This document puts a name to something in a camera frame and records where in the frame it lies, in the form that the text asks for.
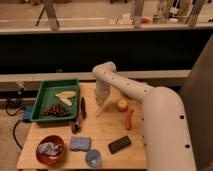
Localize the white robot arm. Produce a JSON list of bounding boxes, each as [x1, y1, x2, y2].
[[92, 62, 197, 171]]

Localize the orange bowl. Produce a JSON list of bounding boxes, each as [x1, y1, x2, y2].
[[36, 135, 65, 166]]

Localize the dark marker pen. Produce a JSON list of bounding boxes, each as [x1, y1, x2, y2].
[[81, 97, 86, 119]]

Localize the yellow apple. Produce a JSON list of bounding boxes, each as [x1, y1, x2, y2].
[[116, 99, 128, 112]]

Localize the orange carrot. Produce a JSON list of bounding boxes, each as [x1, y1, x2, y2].
[[125, 110, 134, 130]]

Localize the small dark clip tool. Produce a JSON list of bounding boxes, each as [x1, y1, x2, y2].
[[70, 116, 82, 134]]

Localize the lower banana slice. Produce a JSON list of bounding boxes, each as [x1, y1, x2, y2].
[[60, 98, 72, 106]]

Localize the banana slice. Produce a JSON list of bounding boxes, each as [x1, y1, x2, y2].
[[60, 98, 72, 106], [55, 91, 76, 99]]

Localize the upper banana slice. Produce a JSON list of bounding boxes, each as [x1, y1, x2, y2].
[[55, 91, 76, 99]]

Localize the dark grapes bunch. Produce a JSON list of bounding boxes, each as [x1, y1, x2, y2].
[[41, 104, 69, 117]]

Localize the blue sponge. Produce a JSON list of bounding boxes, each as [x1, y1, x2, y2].
[[69, 136, 91, 151]]

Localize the black rectangular block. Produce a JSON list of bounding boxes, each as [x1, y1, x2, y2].
[[108, 136, 131, 154]]

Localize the green plastic tray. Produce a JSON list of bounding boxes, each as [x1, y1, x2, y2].
[[31, 79, 79, 124]]

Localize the blue glass cup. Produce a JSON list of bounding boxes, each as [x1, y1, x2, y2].
[[85, 149, 101, 168]]

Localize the blue grey cloth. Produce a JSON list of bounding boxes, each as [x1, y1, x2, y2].
[[38, 142, 63, 157]]

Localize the blue power box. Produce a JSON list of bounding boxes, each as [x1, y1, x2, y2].
[[22, 105, 33, 123]]

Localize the black cable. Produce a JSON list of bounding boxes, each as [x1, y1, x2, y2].
[[5, 87, 26, 150]]

